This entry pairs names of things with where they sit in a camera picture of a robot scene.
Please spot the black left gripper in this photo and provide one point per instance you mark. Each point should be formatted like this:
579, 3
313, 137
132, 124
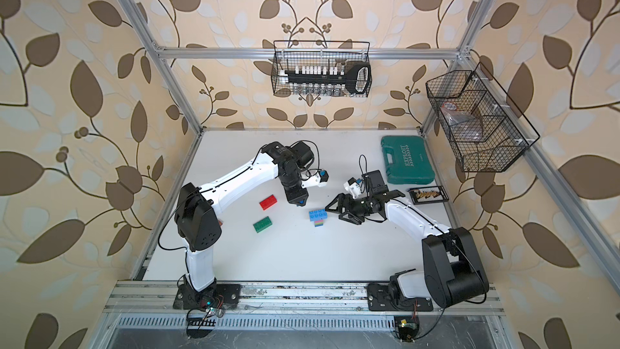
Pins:
299, 201

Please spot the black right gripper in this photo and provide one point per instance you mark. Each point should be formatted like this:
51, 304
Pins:
342, 198

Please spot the light blue lego brick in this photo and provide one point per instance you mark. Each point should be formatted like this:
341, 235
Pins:
317, 215

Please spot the red lego brick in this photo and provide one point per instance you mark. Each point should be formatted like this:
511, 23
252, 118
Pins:
268, 202

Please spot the dark green lego brick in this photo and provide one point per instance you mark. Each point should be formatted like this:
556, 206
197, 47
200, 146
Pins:
262, 225

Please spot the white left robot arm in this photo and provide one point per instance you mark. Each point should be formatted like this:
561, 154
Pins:
196, 216

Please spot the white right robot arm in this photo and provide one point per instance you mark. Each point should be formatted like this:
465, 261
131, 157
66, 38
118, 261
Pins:
451, 272

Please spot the green plastic tool case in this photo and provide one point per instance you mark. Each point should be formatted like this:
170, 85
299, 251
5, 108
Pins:
406, 160

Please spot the black charging board with connectors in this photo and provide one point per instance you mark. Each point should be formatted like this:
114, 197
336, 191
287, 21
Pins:
428, 195

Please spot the black socket set holder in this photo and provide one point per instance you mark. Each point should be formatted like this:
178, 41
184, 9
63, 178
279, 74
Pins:
350, 80

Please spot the small electronics board right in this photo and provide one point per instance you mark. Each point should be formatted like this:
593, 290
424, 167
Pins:
406, 329

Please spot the small electronics board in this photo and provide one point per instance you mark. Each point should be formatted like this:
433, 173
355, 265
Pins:
201, 322
406, 329

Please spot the plastic bag in basket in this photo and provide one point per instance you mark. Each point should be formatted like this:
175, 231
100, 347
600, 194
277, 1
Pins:
464, 127

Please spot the small electronics board left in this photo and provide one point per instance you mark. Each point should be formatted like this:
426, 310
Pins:
201, 322

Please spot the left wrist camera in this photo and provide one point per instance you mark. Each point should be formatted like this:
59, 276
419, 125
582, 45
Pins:
319, 179

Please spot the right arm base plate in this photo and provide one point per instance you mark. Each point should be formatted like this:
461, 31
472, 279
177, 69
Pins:
386, 298

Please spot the black wire basket centre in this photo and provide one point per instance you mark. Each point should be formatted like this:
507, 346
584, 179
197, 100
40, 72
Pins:
288, 53

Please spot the black wire basket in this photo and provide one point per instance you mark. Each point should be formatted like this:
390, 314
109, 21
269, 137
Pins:
484, 126
288, 53

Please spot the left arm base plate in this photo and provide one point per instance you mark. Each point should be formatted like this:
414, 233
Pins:
188, 298

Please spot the black wire basket right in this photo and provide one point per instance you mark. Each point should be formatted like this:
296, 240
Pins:
484, 126

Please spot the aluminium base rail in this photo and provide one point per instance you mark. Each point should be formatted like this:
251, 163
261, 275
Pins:
267, 297

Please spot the aluminium frame post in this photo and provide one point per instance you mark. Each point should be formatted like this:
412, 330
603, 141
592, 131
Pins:
474, 26

